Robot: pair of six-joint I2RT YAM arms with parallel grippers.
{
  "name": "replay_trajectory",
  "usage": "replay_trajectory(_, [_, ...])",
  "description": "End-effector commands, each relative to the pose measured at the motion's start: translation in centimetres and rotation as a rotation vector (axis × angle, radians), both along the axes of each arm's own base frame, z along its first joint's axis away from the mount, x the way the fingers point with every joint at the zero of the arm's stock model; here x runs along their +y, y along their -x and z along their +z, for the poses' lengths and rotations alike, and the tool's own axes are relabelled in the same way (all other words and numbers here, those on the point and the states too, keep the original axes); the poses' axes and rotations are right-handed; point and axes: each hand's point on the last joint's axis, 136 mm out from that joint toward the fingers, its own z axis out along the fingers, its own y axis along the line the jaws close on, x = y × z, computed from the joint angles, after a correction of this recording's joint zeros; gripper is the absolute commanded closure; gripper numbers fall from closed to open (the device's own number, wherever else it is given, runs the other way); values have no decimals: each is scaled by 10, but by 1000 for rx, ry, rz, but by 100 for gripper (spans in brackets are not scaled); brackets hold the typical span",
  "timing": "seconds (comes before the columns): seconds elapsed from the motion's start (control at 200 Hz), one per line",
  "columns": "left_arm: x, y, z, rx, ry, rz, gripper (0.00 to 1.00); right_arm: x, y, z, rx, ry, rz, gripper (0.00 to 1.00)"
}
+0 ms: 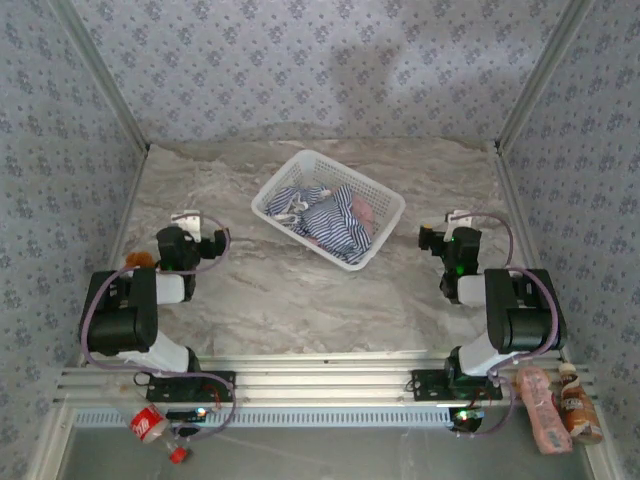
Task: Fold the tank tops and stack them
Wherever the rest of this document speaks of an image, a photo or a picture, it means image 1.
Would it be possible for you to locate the pink ribbed tank top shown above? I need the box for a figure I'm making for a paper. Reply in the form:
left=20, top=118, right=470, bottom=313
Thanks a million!
left=305, top=193, right=377, bottom=247

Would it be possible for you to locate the blue white striped tank top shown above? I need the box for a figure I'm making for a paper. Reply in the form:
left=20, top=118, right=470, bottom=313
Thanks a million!
left=263, top=182, right=374, bottom=266

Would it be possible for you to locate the white perforated plastic basket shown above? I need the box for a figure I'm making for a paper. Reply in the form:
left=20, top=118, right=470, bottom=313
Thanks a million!
left=250, top=148, right=407, bottom=273

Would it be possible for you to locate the pink drink bottle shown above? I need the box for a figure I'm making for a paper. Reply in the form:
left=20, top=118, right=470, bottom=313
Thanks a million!
left=514, top=365, right=574, bottom=455

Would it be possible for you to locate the clear cola bottle red label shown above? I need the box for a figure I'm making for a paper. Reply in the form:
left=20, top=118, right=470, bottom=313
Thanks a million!
left=128, top=404, right=194, bottom=465

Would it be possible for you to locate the brown coffee drink bottle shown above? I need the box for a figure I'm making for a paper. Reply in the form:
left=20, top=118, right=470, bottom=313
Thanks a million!
left=557, top=362, right=605, bottom=445

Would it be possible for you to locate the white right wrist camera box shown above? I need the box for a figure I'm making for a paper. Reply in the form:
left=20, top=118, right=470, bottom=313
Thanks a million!
left=446, top=210, right=474, bottom=232

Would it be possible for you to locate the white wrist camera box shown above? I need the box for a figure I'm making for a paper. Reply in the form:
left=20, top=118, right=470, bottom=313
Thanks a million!
left=446, top=210, right=474, bottom=232
left=171, top=210, right=203, bottom=244

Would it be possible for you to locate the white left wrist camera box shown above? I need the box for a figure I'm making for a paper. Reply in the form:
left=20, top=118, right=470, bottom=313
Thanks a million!
left=171, top=210, right=203, bottom=244

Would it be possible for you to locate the aluminium side rail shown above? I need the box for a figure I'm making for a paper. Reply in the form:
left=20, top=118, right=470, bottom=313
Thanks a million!
left=77, top=144, right=151, bottom=369
left=494, top=144, right=571, bottom=361

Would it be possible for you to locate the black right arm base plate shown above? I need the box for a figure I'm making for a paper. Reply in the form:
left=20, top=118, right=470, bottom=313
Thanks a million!
left=410, top=368, right=504, bottom=402

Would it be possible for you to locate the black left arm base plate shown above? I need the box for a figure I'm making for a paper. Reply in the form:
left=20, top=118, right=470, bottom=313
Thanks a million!
left=145, top=370, right=237, bottom=403

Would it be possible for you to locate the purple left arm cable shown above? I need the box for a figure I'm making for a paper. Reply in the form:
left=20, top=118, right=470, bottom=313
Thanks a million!
left=79, top=215, right=237, bottom=442

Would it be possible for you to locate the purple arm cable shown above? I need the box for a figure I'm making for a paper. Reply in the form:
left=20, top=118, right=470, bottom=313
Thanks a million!
left=449, top=212, right=569, bottom=440
left=79, top=215, right=237, bottom=442

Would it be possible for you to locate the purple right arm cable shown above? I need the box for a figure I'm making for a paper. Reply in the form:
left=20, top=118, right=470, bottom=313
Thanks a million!
left=449, top=212, right=569, bottom=440

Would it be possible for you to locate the aluminium mounting rail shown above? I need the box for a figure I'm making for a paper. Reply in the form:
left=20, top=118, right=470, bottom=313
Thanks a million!
left=54, top=349, right=596, bottom=404

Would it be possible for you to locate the aluminium corner post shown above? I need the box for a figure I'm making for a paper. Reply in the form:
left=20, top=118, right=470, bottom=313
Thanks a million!
left=49, top=0, right=151, bottom=154
left=494, top=0, right=596, bottom=151

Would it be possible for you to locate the white slotted cable duct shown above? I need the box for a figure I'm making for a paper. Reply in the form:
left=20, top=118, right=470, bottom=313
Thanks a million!
left=74, top=405, right=454, bottom=429

